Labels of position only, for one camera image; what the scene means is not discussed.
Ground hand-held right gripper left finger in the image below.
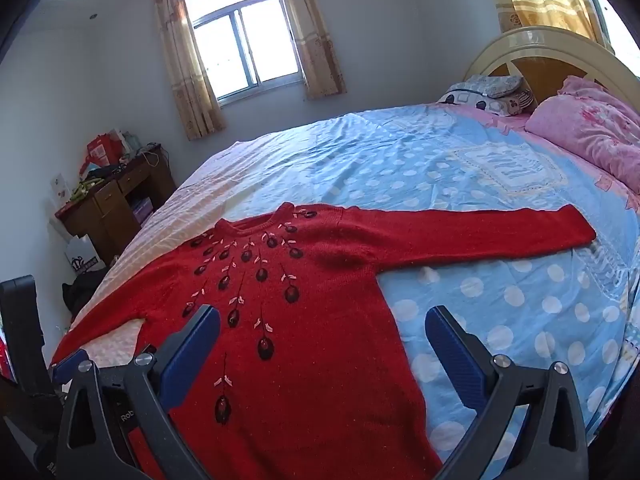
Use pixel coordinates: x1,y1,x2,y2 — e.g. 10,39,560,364
57,305,221,480

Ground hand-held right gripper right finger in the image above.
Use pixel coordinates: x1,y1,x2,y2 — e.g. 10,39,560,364
425,306,591,480

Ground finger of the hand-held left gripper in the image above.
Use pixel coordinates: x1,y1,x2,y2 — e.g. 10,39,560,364
50,347,91,390

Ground red towel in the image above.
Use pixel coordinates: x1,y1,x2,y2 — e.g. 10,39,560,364
50,201,598,480

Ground black bag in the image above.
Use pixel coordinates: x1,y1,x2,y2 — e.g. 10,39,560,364
62,267,108,318

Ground white paper bag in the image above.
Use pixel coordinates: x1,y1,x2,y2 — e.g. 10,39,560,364
64,234,107,275

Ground dark wooden desk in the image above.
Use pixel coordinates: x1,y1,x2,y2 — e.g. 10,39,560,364
55,144,177,266

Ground bed with pink sheet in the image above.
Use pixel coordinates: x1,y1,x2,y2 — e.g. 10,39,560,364
50,102,640,480

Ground red gift bag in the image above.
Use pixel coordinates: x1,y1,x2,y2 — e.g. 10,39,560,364
86,132,123,168

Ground white black printed pillow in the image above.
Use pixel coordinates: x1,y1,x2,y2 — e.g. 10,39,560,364
437,84,538,117

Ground pink floral quilt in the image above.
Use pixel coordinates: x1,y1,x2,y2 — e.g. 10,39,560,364
525,76,640,196

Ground beige patterned curtain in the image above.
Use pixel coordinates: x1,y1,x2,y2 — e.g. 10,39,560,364
275,0,347,100
152,0,226,142

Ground grey patterned pillow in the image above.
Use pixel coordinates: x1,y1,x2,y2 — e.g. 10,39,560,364
464,74,524,99

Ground sliding glass window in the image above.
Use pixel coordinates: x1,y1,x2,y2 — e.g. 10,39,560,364
185,0,307,106

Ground cream wooden headboard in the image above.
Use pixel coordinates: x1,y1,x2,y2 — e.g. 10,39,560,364
462,25,640,111

